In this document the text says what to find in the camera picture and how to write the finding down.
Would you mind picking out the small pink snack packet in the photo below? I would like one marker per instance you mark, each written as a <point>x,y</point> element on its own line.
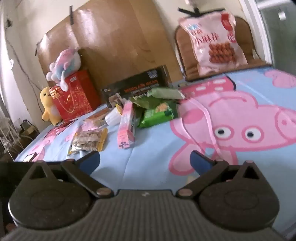
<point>92,125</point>

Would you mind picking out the long pink snack box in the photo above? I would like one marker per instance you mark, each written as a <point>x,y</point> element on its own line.
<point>126,125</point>

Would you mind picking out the pink and blue plush toy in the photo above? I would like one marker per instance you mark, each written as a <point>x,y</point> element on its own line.
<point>67,62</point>

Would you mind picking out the pig printed blanket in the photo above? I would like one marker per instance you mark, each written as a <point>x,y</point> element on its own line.
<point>150,148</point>

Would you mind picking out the red gift bag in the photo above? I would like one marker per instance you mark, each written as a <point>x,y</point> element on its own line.
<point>76,99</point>

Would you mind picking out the orange snack packet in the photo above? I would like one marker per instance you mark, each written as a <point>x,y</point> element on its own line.
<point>97,115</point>

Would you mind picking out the white door frame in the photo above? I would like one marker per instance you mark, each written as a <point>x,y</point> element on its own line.
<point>256,27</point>

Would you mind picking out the brown wooden board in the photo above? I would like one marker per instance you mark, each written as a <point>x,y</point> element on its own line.
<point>115,41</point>

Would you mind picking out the white cylindrical container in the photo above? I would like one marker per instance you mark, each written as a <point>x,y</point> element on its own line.
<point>113,117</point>

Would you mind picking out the yellow duck plush toy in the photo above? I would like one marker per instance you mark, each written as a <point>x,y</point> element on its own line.
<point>47,102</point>

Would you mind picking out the yellow-edged seed packet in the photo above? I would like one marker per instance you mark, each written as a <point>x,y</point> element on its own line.
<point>87,139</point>

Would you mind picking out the black cardboard box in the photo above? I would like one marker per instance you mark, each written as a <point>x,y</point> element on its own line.
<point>138,83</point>

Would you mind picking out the black clip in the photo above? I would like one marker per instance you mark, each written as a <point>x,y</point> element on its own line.
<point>72,15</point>

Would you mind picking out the pale green cake packet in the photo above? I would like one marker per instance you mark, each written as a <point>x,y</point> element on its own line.
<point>166,93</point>

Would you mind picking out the dark green snack packet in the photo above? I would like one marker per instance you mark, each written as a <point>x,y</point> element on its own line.
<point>141,102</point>

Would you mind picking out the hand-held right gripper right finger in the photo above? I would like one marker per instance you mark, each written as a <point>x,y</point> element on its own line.
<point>199,162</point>

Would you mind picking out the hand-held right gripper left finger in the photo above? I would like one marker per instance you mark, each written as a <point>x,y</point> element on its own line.
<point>91,161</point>

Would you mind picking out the red envelope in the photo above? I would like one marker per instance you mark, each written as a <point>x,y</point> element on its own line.
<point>68,123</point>

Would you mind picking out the large pink snack bag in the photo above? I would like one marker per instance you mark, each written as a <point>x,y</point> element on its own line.
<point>208,34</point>

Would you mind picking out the brown cushioned chair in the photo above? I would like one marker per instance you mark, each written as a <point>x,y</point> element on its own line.
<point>244,32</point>

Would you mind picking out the green biscuit packet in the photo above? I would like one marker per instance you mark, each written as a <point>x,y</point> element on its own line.
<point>157,114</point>

